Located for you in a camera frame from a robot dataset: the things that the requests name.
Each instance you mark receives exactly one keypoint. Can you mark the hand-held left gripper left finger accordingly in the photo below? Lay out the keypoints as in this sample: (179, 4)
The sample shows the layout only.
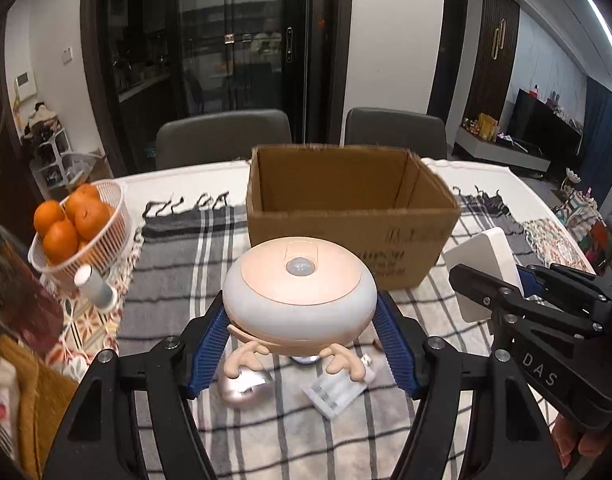
(210, 346)

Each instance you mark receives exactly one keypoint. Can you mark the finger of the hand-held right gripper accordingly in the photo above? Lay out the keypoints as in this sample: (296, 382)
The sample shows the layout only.
(560, 280)
(480, 287)

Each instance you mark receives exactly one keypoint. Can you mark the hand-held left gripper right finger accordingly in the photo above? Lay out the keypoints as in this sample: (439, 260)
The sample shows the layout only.
(396, 346)

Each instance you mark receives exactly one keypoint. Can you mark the white square plastic device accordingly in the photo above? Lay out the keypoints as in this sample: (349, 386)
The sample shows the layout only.
(478, 255)

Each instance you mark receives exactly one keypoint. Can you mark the pink white antler night light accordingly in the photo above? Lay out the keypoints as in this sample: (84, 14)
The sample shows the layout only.
(298, 290)

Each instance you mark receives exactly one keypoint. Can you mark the brown cardboard box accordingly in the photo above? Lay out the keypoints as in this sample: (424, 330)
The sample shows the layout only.
(351, 220)

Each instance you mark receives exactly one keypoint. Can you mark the person's right hand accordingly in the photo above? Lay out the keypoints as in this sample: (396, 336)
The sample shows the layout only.
(570, 442)

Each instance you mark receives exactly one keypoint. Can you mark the rose gold oval compact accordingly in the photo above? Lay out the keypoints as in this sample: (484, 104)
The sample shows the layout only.
(246, 390)

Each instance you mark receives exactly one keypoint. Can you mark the white sachet packet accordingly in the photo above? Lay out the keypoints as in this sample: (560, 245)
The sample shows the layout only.
(333, 396)

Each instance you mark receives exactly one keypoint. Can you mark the grey plaid fringed cloth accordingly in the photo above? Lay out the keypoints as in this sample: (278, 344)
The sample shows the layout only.
(186, 260)

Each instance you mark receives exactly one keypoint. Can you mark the small white grey cylinder bottle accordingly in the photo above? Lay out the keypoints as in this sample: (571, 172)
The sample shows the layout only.
(97, 287)

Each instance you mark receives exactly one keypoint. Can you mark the white grey television stand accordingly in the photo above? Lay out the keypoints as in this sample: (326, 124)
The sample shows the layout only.
(500, 152)

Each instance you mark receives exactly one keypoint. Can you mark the blue curtain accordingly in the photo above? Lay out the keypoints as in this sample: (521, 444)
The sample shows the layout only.
(603, 130)

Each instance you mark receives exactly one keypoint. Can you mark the black television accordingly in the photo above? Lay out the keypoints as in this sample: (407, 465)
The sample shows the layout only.
(540, 122)

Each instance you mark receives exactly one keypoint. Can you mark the yellow bag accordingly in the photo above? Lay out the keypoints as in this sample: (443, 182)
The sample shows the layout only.
(487, 126)

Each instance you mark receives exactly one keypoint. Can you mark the white plastic mesh basket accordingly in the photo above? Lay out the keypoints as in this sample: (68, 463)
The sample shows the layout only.
(113, 205)

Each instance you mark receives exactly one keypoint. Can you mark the orange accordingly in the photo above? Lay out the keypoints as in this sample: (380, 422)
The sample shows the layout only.
(60, 242)
(48, 216)
(93, 220)
(81, 197)

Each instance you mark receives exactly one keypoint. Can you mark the mustard yellow cloth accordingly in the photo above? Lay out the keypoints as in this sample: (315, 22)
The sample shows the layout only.
(41, 400)

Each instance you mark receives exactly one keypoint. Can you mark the grey dining chair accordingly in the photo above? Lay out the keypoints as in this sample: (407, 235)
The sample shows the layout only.
(393, 130)
(221, 137)

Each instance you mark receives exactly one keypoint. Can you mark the white storage bin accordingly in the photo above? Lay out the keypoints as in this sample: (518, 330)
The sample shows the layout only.
(83, 166)

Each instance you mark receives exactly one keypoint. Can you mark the white shoe rack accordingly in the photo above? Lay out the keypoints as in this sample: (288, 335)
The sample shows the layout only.
(48, 160)

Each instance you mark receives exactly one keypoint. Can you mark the dark glass sliding door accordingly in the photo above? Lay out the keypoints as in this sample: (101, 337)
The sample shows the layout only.
(211, 50)

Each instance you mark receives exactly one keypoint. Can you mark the dark slatted wall panel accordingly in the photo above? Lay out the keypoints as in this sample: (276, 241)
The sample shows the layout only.
(490, 50)

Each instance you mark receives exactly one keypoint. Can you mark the white wall control panel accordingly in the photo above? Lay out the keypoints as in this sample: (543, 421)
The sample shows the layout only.
(26, 87)

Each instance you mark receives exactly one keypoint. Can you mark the white wall switch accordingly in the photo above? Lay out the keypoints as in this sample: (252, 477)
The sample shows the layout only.
(67, 55)

